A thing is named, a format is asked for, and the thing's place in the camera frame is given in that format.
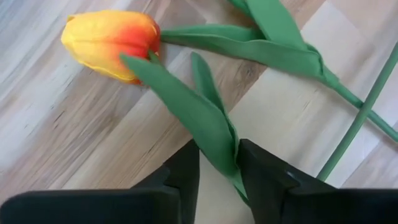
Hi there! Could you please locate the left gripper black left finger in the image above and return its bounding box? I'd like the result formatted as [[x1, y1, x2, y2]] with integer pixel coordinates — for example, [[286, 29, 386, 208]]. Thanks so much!
[[0, 139, 200, 224]]

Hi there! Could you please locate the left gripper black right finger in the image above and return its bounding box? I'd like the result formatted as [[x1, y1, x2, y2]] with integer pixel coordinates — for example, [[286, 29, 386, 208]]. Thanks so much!
[[237, 138, 398, 224]]

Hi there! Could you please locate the yellow orange artificial tulip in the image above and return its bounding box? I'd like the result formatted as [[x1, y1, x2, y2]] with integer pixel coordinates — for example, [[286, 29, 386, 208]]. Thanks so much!
[[60, 9, 251, 208]]

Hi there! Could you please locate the red artificial tulip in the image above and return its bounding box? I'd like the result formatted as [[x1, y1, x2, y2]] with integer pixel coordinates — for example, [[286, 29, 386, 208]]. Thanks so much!
[[160, 0, 398, 142]]

